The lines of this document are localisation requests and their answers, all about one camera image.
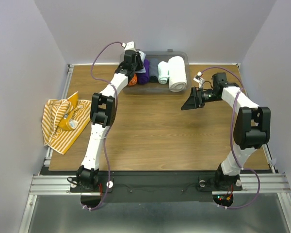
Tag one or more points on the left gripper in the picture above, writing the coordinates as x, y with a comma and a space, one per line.
139, 62

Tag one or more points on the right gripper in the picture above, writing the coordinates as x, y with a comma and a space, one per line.
195, 100

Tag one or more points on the yellow striped towel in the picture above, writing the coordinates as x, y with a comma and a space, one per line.
63, 121

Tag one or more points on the light blue towel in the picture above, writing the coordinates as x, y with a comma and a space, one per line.
143, 69

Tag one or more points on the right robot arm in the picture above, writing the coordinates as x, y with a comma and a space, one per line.
249, 129

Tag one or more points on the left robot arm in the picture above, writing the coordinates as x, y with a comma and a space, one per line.
102, 116

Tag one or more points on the purple rolled towel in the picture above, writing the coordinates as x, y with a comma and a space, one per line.
143, 78

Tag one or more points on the dark grey rolled towel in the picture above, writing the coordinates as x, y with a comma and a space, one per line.
153, 70

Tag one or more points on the orange rolled towel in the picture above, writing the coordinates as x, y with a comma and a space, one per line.
133, 81

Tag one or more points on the mint rolled towel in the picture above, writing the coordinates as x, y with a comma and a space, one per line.
163, 72

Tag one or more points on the white rolled towel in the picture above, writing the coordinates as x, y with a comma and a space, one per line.
177, 74

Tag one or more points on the clear plastic bin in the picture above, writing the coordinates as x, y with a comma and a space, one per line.
155, 87

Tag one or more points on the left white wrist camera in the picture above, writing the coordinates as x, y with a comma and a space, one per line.
129, 46

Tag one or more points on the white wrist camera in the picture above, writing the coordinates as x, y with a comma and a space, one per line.
198, 78
129, 46

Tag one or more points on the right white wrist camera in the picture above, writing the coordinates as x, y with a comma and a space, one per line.
198, 78

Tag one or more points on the aluminium frame rail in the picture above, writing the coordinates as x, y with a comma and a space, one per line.
152, 133

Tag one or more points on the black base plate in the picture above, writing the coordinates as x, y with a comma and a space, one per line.
156, 186

